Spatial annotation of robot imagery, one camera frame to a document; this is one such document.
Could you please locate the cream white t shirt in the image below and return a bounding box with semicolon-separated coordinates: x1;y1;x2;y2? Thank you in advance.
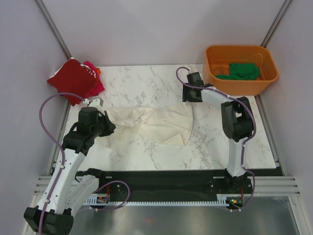
96;102;194;147

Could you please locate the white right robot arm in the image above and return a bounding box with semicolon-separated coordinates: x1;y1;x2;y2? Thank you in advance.
182;72;256;193

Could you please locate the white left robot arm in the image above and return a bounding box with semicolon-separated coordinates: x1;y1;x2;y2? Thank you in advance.
23;107;115;235

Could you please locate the pink folded t shirt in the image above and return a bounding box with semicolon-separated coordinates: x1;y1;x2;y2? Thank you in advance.
83;61;105;98

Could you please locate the green t shirt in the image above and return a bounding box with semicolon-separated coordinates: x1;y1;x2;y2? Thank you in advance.
215;63;260;81

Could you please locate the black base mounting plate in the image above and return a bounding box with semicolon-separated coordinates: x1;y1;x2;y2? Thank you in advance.
75;168;251;202

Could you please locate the orange plastic basket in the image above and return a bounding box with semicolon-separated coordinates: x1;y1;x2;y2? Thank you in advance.
202;45;279;96

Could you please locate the dark red folded t shirt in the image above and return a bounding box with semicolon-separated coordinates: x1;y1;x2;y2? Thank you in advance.
47;60;95;98

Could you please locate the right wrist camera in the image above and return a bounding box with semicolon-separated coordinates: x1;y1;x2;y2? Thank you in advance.
187;72;204;87

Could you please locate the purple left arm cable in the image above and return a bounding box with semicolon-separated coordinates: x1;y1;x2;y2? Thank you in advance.
38;92;90;233

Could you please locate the white slotted cable duct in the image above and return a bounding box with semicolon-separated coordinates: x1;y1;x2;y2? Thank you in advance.
83;194;244;207

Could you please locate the right corner aluminium post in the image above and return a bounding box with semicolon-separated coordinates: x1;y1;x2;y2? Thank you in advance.
260;0;294;48

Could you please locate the corner aluminium post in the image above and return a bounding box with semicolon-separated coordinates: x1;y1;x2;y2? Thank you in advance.
260;0;294;48
34;0;71;59

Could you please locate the aluminium frame rail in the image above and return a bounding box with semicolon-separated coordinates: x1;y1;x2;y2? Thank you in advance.
34;176;300;196

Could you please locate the left corner aluminium post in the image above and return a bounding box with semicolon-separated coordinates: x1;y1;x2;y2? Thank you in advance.
34;0;71;59

